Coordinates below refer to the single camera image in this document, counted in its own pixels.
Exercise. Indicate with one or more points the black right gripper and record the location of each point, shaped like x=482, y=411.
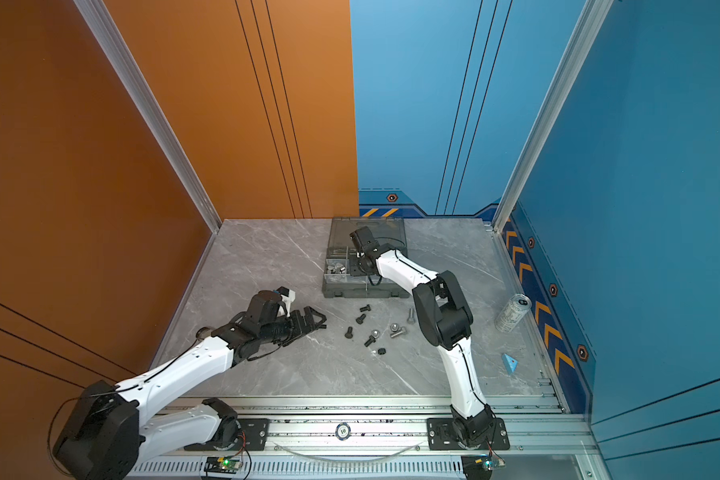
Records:
x=353, y=266

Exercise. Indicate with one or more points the right aluminium corner post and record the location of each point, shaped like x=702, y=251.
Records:
x=582, y=39

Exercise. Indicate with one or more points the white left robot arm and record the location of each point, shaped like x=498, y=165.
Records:
x=112, y=428

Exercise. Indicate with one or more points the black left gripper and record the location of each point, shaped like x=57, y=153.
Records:
x=309, y=324

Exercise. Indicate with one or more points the grey plastic organizer box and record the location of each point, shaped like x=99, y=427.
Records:
x=343, y=276

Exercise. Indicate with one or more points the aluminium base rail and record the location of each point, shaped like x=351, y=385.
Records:
x=408, y=437

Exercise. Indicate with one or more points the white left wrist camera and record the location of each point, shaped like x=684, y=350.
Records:
x=287, y=298

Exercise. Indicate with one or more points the left aluminium corner post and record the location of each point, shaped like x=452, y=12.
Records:
x=105, y=31

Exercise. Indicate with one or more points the aluminium corner post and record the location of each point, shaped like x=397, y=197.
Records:
x=105, y=31
x=582, y=39

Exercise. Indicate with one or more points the green circuit board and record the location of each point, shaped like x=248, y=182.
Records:
x=224, y=465

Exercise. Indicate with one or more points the blue triangular block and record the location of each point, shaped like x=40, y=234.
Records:
x=510, y=363

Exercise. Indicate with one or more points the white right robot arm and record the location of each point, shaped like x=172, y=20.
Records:
x=445, y=320

